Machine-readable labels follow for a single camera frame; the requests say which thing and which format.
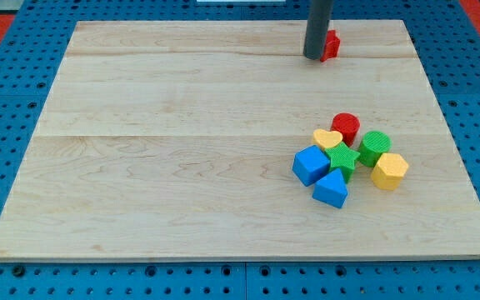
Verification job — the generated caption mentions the blue cube block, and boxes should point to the blue cube block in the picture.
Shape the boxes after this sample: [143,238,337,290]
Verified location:
[292,145,330,187]

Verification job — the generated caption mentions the light wooden board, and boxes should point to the light wooden board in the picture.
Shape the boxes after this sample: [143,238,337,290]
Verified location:
[0,20,480,263]

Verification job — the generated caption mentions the yellow heart block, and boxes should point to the yellow heart block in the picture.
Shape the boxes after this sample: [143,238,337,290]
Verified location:
[312,128,343,151]

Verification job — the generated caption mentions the blue triangle block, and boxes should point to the blue triangle block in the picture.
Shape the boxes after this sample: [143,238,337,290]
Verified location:
[312,168,348,208]

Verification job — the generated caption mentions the green star block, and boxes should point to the green star block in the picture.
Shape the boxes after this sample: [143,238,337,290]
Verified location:
[324,142,360,183]

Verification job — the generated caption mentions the red cylinder block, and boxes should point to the red cylinder block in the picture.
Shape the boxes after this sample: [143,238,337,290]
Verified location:
[330,112,361,147]

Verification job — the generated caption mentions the green cylinder block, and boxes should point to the green cylinder block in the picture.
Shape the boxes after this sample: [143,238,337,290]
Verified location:
[358,131,392,168]

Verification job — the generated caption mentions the red star block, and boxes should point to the red star block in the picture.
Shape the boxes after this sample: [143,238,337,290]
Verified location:
[320,29,341,63]

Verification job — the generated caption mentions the yellow hexagon block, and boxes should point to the yellow hexagon block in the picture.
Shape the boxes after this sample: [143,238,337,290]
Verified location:
[370,152,409,191]

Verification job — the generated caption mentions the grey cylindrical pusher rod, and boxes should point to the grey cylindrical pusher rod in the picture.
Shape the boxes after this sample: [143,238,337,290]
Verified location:
[303,0,333,60]

